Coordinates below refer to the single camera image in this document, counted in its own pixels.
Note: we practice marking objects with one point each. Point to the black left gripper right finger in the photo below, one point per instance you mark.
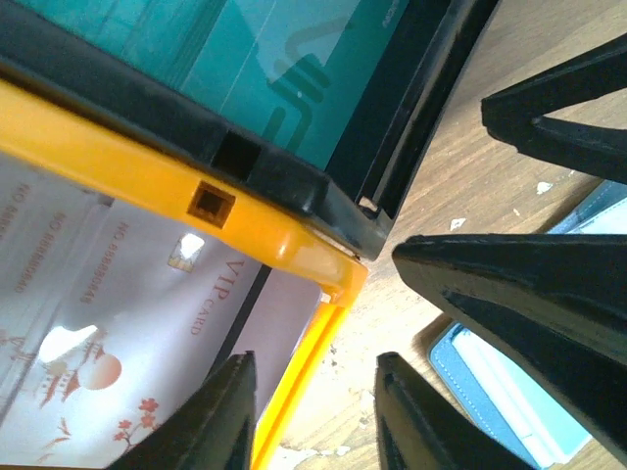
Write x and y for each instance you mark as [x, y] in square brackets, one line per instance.
[417, 428]

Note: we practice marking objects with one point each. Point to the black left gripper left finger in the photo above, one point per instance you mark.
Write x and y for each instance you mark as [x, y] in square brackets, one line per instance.
[214, 429]

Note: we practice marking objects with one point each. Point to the teal card holder wallet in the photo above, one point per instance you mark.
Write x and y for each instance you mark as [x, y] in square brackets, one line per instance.
[505, 400]

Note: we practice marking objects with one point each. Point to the white cards in orange bin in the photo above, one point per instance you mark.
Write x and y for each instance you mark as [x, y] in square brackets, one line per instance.
[112, 317]

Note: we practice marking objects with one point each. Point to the black bin with teal cards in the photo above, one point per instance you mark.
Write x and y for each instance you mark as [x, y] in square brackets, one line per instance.
[355, 200]

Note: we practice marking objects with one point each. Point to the stack of teal cards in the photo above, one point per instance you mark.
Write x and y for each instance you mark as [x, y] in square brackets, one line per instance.
[291, 71]

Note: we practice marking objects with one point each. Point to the orange plastic bin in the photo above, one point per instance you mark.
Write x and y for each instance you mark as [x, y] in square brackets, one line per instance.
[44, 136]

